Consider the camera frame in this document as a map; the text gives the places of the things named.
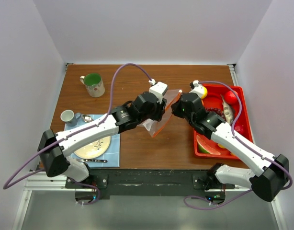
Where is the yellow green mango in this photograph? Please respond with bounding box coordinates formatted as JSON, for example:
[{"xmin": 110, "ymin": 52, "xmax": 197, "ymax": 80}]
[{"xmin": 201, "ymin": 86, "xmax": 208, "ymax": 99}]

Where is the clear zip top bag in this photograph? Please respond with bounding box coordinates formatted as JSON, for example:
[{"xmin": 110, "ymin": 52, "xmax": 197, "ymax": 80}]
[{"xmin": 139, "ymin": 89, "xmax": 183, "ymax": 138}]

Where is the purple grape bunch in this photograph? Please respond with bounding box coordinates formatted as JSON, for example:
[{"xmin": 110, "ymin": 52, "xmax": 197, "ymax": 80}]
[{"xmin": 205, "ymin": 108, "xmax": 225, "ymax": 118}]

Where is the yellow star fruit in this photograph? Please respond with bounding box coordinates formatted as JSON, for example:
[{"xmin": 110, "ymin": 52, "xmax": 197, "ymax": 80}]
[{"xmin": 217, "ymin": 143, "xmax": 225, "ymax": 149}]

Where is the red pomegranate fruit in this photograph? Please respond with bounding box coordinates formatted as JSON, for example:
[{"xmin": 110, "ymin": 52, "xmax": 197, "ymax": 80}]
[{"xmin": 234, "ymin": 124, "xmax": 245, "ymax": 135}]

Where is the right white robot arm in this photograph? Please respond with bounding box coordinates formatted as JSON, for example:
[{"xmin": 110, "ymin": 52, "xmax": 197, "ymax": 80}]
[{"xmin": 171, "ymin": 92, "xmax": 293, "ymax": 202}]

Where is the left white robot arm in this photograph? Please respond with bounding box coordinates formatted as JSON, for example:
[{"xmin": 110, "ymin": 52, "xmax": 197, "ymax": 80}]
[{"xmin": 38, "ymin": 92, "xmax": 167, "ymax": 188}]

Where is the grey toy fish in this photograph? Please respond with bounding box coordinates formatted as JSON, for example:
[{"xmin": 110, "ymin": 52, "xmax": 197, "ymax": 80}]
[{"xmin": 221, "ymin": 95, "xmax": 235, "ymax": 125}]

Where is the red plastic tray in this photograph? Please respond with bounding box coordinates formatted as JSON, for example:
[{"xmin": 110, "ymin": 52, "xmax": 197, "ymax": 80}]
[{"xmin": 194, "ymin": 84, "xmax": 253, "ymax": 161}]

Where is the red apple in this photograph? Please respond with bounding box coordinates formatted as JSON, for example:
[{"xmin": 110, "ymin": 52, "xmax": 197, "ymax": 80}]
[{"xmin": 224, "ymin": 91, "xmax": 237, "ymax": 105}]

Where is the watermelon slice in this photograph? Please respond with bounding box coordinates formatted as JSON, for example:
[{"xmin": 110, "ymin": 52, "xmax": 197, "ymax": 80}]
[{"xmin": 196, "ymin": 135, "xmax": 221, "ymax": 155}]

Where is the green floral mug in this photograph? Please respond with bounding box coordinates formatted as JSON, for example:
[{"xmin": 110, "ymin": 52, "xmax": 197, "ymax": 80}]
[{"xmin": 79, "ymin": 73, "xmax": 105, "ymax": 98}]

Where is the blue placemat cloth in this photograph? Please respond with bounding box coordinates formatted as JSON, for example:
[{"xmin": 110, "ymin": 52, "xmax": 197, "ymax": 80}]
[{"xmin": 64, "ymin": 113, "xmax": 121, "ymax": 168}]

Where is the metal spoon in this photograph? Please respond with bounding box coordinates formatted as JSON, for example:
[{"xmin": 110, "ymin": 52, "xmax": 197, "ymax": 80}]
[{"xmin": 81, "ymin": 115, "xmax": 94, "ymax": 123}]

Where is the cream ceramic plate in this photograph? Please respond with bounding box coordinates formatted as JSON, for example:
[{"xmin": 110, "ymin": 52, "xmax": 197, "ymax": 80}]
[{"xmin": 74, "ymin": 136, "xmax": 111, "ymax": 160}]

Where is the blue grey small cup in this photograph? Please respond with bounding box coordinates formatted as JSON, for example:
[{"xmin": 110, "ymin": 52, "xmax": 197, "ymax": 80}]
[{"xmin": 66, "ymin": 113, "xmax": 82, "ymax": 127}]

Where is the small white cup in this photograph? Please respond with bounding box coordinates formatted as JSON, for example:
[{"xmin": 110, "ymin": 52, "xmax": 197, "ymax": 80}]
[{"xmin": 60, "ymin": 110, "xmax": 75, "ymax": 123}]

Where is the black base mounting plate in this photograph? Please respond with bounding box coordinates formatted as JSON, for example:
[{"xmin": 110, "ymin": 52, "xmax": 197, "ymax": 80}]
[{"xmin": 65, "ymin": 169, "xmax": 235, "ymax": 201}]

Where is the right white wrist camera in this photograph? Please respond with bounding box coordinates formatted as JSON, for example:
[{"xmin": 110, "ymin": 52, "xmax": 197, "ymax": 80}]
[{"xmin": 190, "ymin": 80, "xmax": 204, "ymax": 98}]

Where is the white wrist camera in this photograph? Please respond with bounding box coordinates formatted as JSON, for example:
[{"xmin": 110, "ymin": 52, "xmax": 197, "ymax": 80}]
[
  {"xmin": 190, "ymin": 80, "xmax": 204, "ymax": 98},
  {"xmin": 149, "ymin": 81, "xmax": 168, "ymax": 100}
]

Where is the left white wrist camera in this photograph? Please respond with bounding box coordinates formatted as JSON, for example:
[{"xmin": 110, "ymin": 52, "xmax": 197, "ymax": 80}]
[{"xmin": 149, "ymin": 81, "xmax": 168, "ymax": 100}]

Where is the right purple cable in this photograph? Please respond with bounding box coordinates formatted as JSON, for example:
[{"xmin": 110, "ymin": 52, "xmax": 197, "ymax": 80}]
[{"xmin": 184, "ymin": 81, "xmax": 293, "ymax": 211}]

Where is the purple cable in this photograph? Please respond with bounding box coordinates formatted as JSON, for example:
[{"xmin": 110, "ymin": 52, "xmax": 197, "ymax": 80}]
[
  {"xmin": 2, "ymin": 63, "xmax": 155, "ymax": 206},
  {"xmin": 184, "ymin": 81, "xmax": 293, "ymax": 211}
]

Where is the black handled knife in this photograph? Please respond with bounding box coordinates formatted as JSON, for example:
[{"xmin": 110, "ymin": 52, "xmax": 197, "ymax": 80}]
[{"xmin": 82, "ymin": 159, "xmax": 108, "ymax": 163}]

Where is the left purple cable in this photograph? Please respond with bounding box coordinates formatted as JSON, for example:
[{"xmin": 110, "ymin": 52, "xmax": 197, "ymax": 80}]
[{"xmin": 2, "ymin": 63, "xmax": 155, "ymax": 206}]

